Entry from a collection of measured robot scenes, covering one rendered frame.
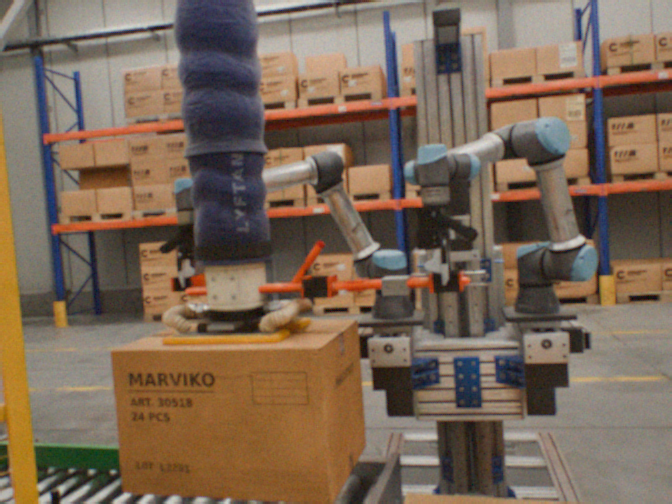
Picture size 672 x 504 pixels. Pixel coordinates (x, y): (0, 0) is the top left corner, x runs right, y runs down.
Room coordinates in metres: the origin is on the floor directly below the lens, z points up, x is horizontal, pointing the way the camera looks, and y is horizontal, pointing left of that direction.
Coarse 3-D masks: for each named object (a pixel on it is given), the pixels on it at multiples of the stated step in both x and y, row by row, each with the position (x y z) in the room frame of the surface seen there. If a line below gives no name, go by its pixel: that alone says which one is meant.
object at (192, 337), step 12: (204, 324) 1.70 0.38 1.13; (252, 324) 1.66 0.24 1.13; (168, 336) 1.71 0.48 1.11; (180, 336) 1.69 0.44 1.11; (192, 336) 1.68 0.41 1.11; (204, 336) 1.67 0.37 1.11; (216, 336) 1.66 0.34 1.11; (228, 336) 1.64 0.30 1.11; (240, 336) 1.63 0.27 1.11; (252, 336) 1.62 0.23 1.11; (264, 336) 1.61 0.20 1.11; (276, 336) 1.60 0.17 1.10; (288, 336) 1.68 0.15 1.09
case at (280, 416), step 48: (336, 336) 1.65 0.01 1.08; (144, 384) 1.64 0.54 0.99; (192, 384) 1.60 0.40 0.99; (240, 384) 1.57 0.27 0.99; (288, 384) 1.53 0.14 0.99; (336, 384) 1.62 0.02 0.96; (144, 432) 1.64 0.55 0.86; (192, 432) 1.61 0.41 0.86; (240, 432) 1.57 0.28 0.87; (288, 432) 1.53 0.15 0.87; (336, 432) 1.59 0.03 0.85; (144, 480) 1.65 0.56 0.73; (192, 480) 1.61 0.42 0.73; (240, 480) 1.57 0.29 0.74; (288, 480) 1.54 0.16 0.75; (336, 480) 1.56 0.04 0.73
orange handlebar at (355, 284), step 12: (192, 288) 1.80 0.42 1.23; (204, 288) 1.78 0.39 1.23; (264, 288) 1.73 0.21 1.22; (276, 288) 1.72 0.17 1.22; (288, 288) 1.71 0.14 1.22; (300, 288) 1.70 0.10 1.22; (336, 288) 1.67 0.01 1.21; (348, 288) 1.66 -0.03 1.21; (360, 288) 1.65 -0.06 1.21; (372, 288) 1.65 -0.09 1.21
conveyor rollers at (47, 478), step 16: (0, 480) 2.17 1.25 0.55; (48, 480) 2.15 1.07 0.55; (64, 480) 2.20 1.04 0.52; (80, 480) 2.15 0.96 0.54; (96, 480) 2.12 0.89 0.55; (112, 480) 2.18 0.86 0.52; (352, 480) 1.97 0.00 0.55; (0, 496) 2.04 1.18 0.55; (48, 496) 2.01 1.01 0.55; (64, 496) 2.07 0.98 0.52; (80, 496) 2.02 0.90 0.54; (96, 496) 1.98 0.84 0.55; (112, 496) 2.03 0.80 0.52; (128, 496) 1.98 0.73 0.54; (144, 496) 1.96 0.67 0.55; (160, 496) 1.99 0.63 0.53; (176, 496) 1.94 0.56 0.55; (352, 496) 1.89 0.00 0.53; (368, 496) 1.85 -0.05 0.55
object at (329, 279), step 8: (304, 280) 1.67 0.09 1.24; (312, 280) 1.67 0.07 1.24; (320, 280) 1.66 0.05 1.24; (328, 280) 1.66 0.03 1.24; (336, 280) 1.73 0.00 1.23; (304, 288) 1.68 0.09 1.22; (312, 288) 1.68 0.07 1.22; (320, 288) 1.67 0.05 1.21; (328, 288) 1.67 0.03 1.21; (304, 296) 1.68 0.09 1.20; (312, 296) 1.67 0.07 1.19; (320, 296) 1.66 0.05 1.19; (328, 296) 1.67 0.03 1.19
